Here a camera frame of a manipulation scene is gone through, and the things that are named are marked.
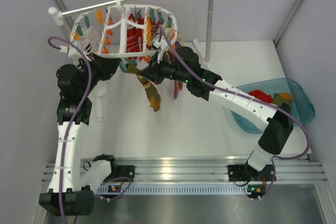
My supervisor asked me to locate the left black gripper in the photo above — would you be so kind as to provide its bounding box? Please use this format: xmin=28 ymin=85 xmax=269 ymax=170
xmin=78 ymin=52 xmax=121 ymax=97

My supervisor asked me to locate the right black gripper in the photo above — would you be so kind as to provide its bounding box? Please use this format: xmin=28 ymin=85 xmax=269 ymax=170
xmin=140 ymin=51 xmax=190 ymax=86

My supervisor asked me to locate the olive orange striped sock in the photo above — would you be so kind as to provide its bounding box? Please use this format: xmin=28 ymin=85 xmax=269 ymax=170
xmin=125 ymin=63 xmax=161 ymax=112

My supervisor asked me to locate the white oval clip hanger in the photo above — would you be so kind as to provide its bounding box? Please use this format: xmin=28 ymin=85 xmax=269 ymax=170
xmin=70 ymin=0 xmax=178 ymax=59

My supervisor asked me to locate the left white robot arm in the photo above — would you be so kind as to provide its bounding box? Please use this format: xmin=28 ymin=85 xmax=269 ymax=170
xmin=39 ymin=53 xmax=121 ymax=218

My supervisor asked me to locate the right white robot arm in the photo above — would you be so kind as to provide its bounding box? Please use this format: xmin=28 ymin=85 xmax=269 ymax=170
xmin=140 ymin=46 xmax=293 ymax=182

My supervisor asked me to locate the white black striped hanging sock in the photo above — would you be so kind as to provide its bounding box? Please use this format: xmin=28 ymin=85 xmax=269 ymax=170
xmin=80 ymin=26 xmax=101 ymax=53

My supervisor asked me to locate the red patterned hanging sock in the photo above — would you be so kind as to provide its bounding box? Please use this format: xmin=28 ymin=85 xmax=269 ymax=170
xmin=126 ymin=14 xmax=144 ymax=52

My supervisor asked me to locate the purple orange hanging sock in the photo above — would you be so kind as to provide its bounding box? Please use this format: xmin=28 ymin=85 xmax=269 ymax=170
xmin=149 ymin=20 xmax=184 ymax=100

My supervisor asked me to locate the cream hanging sock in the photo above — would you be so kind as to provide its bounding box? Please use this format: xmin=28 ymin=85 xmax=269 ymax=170
xmin=162 ymin=23 xmax=184 ymax=48

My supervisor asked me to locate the red sock in basin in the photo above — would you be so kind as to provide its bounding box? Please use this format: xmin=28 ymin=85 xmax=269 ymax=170
xmin=248 ymin=90 xmax=274 ymax=103

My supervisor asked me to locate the blue plastic basin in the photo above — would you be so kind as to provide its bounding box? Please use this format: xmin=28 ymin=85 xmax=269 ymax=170
xmin=237 ymin=78 xmax=315 ymax=125

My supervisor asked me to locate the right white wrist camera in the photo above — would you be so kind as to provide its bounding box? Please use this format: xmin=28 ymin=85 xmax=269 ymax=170
xmin=152 ymin=39 xmax=169 ymax=62

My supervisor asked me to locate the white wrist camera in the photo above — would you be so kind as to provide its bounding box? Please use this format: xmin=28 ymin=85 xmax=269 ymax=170
xmin=152 ymin=39 xmax=169 ymax=62
xmin=59 ymin=40 xmax=88 ymax=61

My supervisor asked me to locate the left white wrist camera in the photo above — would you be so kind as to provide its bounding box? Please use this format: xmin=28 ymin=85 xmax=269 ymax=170
xmin=59 ymin=40 xmax=88 ymax=61

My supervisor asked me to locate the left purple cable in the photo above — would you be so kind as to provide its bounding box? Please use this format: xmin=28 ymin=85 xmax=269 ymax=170
xmin=47 ymin=36 xmax=93 ymax=224

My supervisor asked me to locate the purple cable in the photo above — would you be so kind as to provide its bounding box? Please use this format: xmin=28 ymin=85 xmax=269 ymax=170
xmin=159 ymin=24 xmax=310 ymax=198
xmin=47 ymin=36 xmax=93 ymax=224

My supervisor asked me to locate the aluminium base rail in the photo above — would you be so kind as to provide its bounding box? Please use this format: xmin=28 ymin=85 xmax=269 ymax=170
xmin=41 ymin=155 xmax=326 ymax=197

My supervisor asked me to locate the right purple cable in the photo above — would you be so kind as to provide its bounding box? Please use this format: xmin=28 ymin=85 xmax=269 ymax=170
xmin=159 ymin=24 xmax=310 ymax=198

